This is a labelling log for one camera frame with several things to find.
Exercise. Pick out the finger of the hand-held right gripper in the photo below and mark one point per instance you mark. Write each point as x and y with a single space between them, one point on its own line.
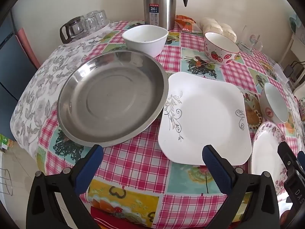
302 161
287 156

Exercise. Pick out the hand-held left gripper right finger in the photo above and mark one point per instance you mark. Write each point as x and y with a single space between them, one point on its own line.
216 169

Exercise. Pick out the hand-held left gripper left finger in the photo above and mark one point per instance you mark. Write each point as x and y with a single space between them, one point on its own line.
88 169

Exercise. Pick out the pink floral round plate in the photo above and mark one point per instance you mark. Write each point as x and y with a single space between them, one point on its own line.
264 152

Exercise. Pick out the small white bowl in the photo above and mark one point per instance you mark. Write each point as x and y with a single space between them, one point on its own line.
274 102

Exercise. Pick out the white square plate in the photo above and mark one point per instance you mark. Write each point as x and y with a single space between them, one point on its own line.
205 114

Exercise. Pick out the stainless steel round plate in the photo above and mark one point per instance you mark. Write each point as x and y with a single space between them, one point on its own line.
112 100

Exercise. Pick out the strawberry print bowl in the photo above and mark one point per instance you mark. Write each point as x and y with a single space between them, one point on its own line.
219 54

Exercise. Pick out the white square bowl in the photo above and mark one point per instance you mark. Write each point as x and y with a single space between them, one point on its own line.
145 40

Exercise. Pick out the person's right hand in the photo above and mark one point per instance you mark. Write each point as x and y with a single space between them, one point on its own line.
286 218

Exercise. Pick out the pink checked tablecloth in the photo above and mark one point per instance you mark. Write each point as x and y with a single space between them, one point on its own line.
133 157

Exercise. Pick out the white power strip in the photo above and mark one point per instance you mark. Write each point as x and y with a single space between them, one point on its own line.
280 72

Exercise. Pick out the black charger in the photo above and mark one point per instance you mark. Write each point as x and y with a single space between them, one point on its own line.
289 71

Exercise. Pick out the green box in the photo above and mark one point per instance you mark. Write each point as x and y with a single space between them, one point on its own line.
7 143

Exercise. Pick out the white chair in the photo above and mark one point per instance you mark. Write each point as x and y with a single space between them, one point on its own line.
289 50

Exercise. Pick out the clear glass mug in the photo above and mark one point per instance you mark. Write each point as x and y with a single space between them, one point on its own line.
247 45

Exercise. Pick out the dark blue cabinet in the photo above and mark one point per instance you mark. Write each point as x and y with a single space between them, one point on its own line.
12 64

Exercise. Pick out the white tray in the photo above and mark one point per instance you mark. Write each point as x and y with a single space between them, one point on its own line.
95 34

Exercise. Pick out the pink board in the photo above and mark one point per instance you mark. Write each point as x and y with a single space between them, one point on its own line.
27 47

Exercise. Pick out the bag of steamed buns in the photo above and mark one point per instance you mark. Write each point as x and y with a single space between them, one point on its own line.
224 29

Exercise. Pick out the clear glass cup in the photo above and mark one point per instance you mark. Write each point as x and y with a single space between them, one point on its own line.
91 21
103 18

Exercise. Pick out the orange snack packet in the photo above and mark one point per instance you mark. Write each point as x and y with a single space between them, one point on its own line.
188 23

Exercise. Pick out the stainless steel thermos jug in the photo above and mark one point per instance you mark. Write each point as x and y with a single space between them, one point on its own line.
159 4

